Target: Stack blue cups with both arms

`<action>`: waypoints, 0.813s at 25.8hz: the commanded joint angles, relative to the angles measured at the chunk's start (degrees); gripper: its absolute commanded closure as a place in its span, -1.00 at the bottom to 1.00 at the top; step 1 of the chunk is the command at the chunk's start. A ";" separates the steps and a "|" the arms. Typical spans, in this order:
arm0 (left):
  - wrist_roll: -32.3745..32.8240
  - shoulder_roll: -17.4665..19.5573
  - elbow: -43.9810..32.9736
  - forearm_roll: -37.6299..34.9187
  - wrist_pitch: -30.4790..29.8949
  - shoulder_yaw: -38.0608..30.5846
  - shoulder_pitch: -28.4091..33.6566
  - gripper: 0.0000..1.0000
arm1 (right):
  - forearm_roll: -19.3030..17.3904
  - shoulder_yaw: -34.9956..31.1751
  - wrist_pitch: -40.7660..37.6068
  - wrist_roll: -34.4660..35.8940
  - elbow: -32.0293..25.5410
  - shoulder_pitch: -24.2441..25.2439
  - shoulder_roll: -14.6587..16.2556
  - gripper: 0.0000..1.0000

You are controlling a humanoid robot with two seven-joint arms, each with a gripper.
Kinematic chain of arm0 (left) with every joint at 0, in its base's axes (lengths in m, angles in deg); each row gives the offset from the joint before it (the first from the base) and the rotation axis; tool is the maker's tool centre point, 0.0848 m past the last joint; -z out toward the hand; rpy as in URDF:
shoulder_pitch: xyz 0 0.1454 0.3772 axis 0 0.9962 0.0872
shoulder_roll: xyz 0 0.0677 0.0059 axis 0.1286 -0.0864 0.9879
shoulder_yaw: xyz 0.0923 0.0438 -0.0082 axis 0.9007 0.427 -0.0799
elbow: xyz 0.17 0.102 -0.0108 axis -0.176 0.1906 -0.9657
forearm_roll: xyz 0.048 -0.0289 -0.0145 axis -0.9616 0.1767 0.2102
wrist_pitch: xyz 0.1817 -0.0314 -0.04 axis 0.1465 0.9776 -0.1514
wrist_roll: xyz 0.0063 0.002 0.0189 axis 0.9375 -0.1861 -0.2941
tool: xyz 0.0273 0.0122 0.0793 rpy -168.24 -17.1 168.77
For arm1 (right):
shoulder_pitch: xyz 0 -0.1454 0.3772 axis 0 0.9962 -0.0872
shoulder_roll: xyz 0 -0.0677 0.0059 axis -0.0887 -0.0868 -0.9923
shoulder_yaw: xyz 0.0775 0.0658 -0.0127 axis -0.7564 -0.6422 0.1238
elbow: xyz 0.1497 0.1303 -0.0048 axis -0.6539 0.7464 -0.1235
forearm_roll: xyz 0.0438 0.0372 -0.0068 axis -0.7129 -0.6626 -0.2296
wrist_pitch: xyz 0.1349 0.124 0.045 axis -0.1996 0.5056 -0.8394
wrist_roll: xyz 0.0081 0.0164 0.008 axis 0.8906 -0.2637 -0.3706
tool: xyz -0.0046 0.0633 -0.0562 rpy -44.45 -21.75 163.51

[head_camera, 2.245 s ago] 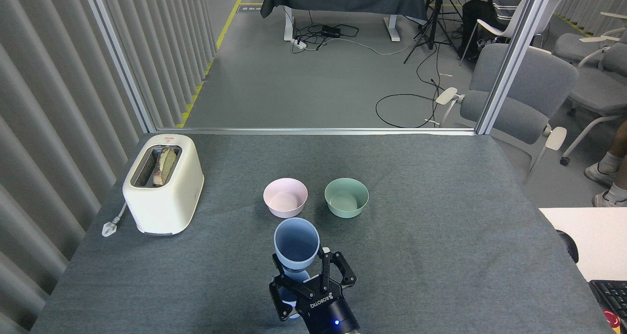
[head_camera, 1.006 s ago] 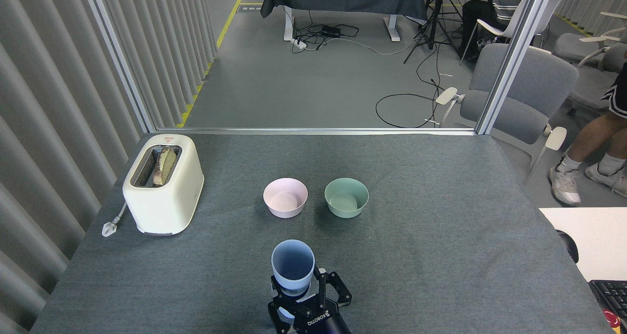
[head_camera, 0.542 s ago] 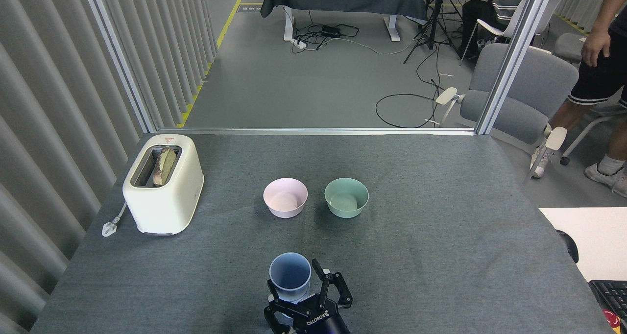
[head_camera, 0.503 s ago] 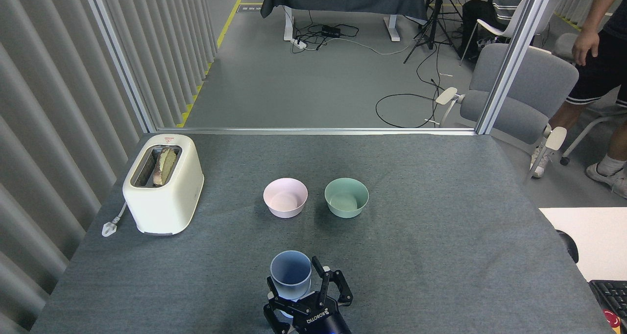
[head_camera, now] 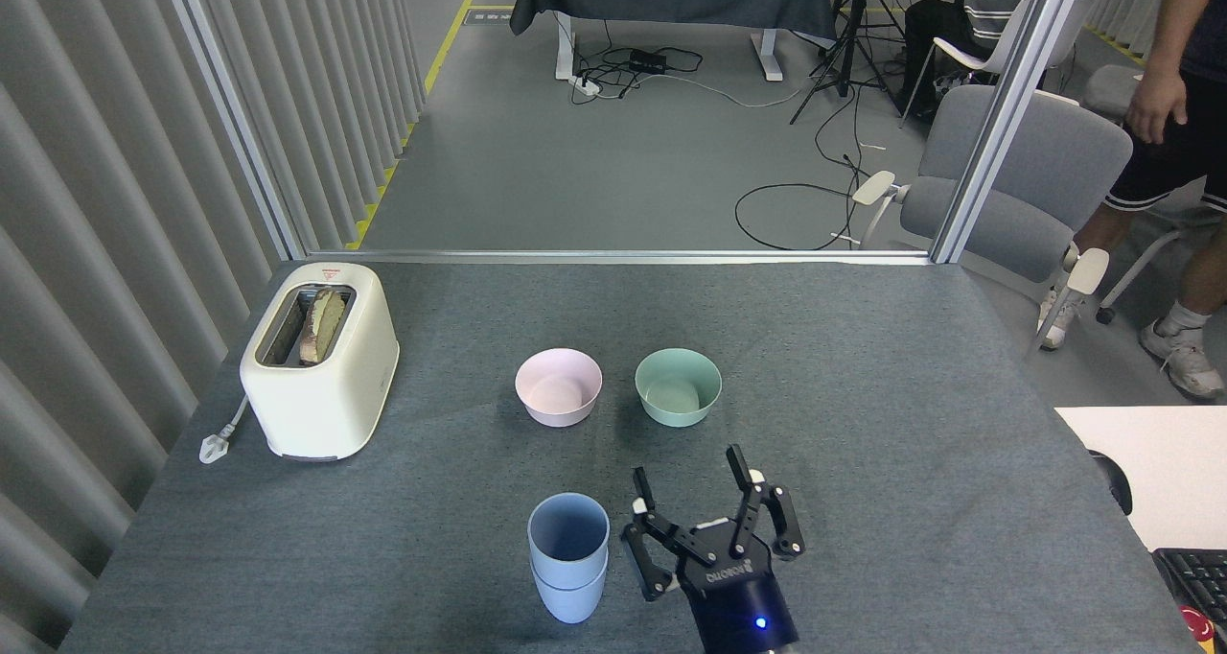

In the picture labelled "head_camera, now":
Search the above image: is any person in black shorts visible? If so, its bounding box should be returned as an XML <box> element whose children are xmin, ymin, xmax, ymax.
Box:
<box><xmin>1040</xmin><ymin>0</ymin><xmax>1227</xmax><ymax>402</ymax></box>

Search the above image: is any black rounded object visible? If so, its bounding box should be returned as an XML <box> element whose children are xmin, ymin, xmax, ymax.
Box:
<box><xmin>1090</xmin><ymin>450</ymin><xmax>1134</xmax><ymax>516</ymax></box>

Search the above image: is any silver right frame post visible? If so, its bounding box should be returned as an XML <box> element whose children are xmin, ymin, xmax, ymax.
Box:
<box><xmin>928</xmin><ymin>0</ymin><xmax>1094</xmax><ymax>265</ymax></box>

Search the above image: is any black floor cable loop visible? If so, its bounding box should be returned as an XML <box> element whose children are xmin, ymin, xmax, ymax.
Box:
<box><xmin>734</xmin><ymin>107</ymin><xmax>897</xmax><ymax>252</ymax></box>

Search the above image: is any black keyboard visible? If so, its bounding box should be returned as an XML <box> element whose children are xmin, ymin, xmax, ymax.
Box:
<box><xmin>1151</xmin><ymin>548</ymin><xmax>1227</xmax><ymax>636</ymax></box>

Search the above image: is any mint green bowl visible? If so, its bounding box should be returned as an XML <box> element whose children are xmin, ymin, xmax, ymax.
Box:
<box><xmin>635</xmin><ymin>348</ymin><xmax>723</xmax><ymax>429</ymax></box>

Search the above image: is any white plastic chair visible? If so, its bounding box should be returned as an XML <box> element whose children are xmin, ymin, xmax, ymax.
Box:
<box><xmin>898</xmin><ymin>0</ymin><xmax>1103</xmax><ymax>128</ymax></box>

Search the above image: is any white side table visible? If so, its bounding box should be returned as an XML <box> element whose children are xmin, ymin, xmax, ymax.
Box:
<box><xmin>1054</xmin><ymin>406</ymin><xmax>1227</xmax><ymax>552</ymax></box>

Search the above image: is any white toaster power plug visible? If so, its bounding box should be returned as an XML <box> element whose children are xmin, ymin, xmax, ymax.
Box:
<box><xmin>198</xmin><ymin>395</ymin><xmax>252</xmax><ymax>465</ymax></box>

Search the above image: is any person's right hand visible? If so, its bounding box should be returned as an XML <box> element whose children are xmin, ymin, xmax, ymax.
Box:
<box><xmin>1124</xmin><ymin>64</ymin><xmax>1190</xmax><ymax>147</ymax></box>

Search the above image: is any cream white toaster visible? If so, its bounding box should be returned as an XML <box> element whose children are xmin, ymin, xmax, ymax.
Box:
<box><xmin>240</xmin><ymin>262</ymin><xmax>401</xmax><ymax>462</ymax></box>

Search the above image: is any red round button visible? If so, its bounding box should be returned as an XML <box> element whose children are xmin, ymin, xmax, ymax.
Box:
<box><xmin>1179</xmin><ymin>606</ymin><xmax>1216</xmax><ymax>651</ymax></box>

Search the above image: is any silver left frame post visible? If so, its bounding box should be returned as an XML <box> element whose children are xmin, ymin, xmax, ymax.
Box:
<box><xmin>158</xmin><ymin>0</ymin><xmax>308</xmax><ymax>260</ymax></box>

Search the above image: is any silver frame rail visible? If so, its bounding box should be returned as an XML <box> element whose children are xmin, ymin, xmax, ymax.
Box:
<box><xmin>305</xmin><ymin>249</ymin><xmax>933</xmax><ymax>267</ymax></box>

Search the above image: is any blue plastic cup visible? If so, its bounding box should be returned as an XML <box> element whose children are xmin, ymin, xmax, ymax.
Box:
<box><xmin>527</xmin><ymin>493</ymin><xmax>611</xmax><ymax>588</ymax></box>
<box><xmin>530</xmin><ymin>550</ymin><xmax>609</xmax><ymax>624</ymax></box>

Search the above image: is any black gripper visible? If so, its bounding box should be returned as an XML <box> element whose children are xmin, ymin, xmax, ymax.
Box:
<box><xmin>621</xmin><ymin>445</ymin><xmax>806</xmax><ymax>654</ymax></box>

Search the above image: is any toasted bread slice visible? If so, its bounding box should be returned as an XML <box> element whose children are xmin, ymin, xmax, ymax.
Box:
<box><xmin>298</xmin><ymin>289</ymin><xmax>347</xmax><ymax>365</ymax></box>

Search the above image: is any black tripod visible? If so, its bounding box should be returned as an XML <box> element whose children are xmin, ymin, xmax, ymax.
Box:
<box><xmin>789</xmin><ymin>0</ymin><xmax>907</xmax><ymax>126</ymax></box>

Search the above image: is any silver frame post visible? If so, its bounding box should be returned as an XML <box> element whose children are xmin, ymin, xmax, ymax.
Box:
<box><xmin>928</xmin><ymin>0</ymin><xmax>1094</xmax><ymax>265</ymax></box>
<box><xmin>158</xmin><ymin>0</ymin><xmax>308</xmax><ymax>260</ymax></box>

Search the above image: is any pink bowl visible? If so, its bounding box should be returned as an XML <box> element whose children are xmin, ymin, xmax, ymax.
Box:
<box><xmin>515</xmin><ymin>348</ymin><xmax>604</xmax><ymax>429</ymax></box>

